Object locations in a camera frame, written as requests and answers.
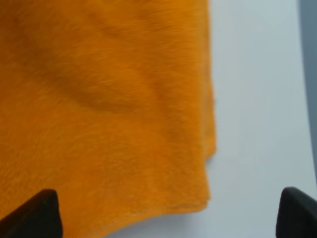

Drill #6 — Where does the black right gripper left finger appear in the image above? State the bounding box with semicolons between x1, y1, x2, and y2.
0;189;63;238

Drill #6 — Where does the orange terry towel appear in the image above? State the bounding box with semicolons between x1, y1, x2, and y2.
0;0;216;238

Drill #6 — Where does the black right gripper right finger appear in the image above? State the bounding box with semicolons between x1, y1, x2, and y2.
276;187;317;238

